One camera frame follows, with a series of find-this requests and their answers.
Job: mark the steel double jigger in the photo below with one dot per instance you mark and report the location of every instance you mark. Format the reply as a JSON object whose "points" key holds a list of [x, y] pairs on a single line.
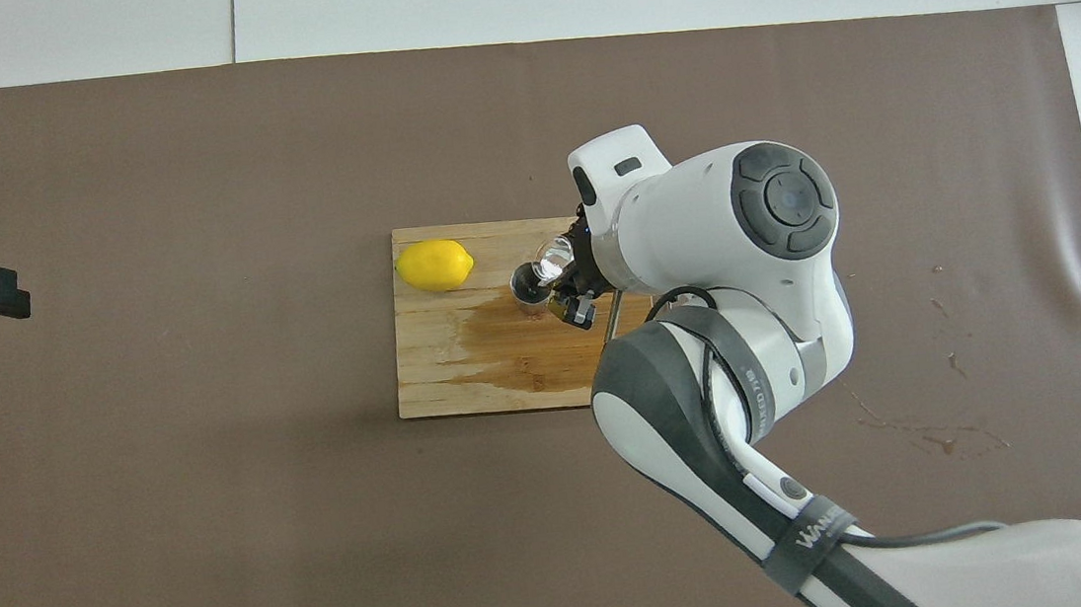
{"points": [[528, 295]]}

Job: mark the small clear glass cup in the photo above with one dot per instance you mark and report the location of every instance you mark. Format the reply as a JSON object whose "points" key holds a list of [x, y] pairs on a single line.
{"points": [[556, 260]]}

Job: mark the brown paper table mat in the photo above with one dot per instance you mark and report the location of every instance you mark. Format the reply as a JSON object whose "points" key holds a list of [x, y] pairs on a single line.
{"points": [[229, 571]]}

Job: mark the wooden cutting board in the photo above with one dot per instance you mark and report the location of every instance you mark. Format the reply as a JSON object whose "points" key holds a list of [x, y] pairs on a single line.
{"points": [[467, 360]]}

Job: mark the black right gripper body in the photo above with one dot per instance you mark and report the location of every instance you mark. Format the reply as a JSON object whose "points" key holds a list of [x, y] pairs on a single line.
{"points": [[588, 284]]}

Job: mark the yellow lemon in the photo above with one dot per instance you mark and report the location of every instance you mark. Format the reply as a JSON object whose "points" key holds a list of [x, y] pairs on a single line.
{"points": [[435, 265]]}

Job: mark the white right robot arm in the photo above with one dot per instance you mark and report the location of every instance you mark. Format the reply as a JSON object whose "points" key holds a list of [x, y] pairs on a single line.
{"points": [[722, 227]]}

